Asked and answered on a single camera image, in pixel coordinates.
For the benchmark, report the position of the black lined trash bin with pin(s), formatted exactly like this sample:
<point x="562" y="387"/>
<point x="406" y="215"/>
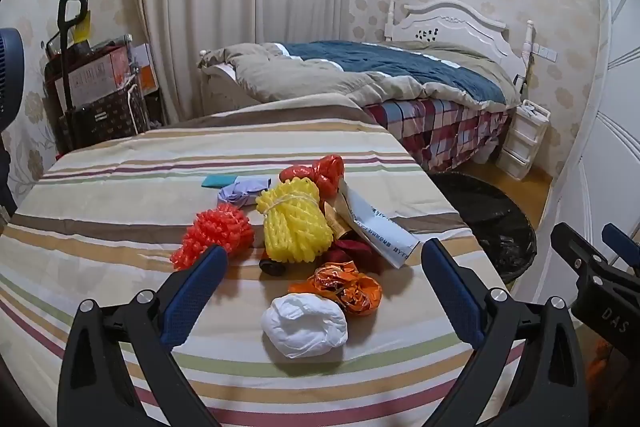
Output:
<point x="495" y="217"/>

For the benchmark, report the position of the purple bag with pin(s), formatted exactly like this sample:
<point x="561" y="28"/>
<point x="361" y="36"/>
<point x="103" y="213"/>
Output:
<point x="245" y="192"/>

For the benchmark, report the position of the red plastic bag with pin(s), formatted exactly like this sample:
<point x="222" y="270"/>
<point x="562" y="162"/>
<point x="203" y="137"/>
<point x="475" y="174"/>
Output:
<point x="325" y="172"/>

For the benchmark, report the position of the orange wrapper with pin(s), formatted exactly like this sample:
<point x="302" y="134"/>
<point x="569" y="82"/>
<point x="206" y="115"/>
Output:
<point x="350" y="292"/>

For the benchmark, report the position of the plaid bedsheet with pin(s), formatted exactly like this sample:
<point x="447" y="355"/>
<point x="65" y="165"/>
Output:
<point x="440" y="127"/>

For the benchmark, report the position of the white plastic bag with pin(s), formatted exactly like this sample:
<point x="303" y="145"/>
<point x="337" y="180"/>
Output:
<point x="305" y="327"/>

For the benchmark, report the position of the bed with blankets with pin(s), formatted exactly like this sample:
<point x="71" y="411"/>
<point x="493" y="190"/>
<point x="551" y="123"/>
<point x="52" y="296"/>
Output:
<point x="380" y="62"/>

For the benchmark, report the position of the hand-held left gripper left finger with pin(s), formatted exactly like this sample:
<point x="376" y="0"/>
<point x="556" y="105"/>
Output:
<point x="195" y="292"/>

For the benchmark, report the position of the black hand trolley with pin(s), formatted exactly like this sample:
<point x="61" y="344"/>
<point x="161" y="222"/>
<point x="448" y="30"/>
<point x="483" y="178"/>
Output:
<point x="67" y="7"/>

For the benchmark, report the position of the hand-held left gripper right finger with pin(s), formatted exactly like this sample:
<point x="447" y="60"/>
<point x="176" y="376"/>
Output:
<point x="452" y="292"/>

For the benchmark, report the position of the white wardrobe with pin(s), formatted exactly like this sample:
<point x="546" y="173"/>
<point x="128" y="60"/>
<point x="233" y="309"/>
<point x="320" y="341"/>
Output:
<point x="615" y="82"/>

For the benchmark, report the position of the yellow foam fruit net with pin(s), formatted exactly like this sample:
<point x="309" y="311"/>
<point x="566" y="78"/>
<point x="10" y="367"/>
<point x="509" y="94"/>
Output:
<point x="295" y="227"/>

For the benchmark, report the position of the orange foam fruit net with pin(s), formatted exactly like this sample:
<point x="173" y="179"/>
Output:
<point x="215" y="232"/>

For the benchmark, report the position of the white paper package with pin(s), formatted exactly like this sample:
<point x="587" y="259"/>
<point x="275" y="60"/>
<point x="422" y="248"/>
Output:
<point x="375" y="227"/>

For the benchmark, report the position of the white plastic drawer unit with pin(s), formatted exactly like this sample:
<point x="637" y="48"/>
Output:
<point x="520" y="137"/>

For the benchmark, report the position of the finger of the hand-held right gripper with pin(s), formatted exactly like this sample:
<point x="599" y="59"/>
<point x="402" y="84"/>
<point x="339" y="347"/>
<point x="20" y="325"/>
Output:
<point x="575" y="252"/>
<point x="625" y="247"/>

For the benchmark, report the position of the dark red bag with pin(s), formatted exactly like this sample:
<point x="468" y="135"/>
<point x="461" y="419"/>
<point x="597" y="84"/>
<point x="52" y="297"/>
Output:
<point x="357" y="252"/>

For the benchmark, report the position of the red cardboard box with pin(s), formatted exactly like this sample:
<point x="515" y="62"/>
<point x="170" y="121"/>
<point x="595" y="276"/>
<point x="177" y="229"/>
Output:
<point x="100" y="72"/>

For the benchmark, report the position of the orange and white box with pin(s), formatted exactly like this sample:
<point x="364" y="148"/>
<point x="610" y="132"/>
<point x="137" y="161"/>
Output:
<point x="146" y="67"/>

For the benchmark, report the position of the white bed frame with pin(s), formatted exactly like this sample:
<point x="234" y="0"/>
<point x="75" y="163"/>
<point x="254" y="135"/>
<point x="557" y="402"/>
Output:
<point x="450" y="19"/>

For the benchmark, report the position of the teal card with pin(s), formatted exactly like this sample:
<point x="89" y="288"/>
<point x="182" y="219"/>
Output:
<point x="220" y="181"/>

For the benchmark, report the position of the striped tablecloth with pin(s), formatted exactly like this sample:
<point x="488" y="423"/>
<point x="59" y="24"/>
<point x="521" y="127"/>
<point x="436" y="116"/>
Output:
<point x="125" y="187"/>

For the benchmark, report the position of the white wall socket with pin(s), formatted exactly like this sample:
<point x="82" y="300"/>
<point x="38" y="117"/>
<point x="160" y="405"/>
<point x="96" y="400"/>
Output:
<point x="545" y="54"/>

